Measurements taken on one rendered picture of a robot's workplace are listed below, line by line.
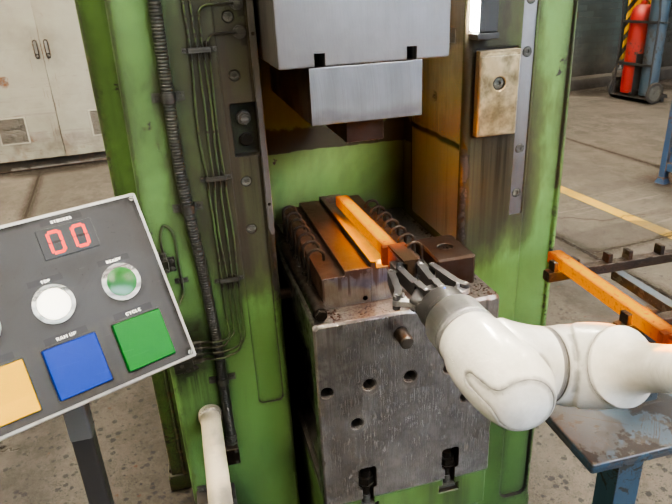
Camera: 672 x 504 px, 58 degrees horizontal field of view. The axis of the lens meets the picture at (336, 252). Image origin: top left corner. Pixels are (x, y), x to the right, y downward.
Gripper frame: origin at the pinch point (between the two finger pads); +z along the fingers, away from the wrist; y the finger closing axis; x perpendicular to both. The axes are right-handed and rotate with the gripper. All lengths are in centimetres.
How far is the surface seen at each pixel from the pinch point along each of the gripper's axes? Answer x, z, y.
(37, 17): 25, 527, -142
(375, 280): -7.9, 9.7, -1.8
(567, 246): -106, 194, 177
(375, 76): 30.4, 10.1, -1.0
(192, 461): -54, 23, -43
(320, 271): -5.9, 13.2, -11.9
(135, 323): -0.3, -5.5, -44.9
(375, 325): -14.2, 3.6, -4.0
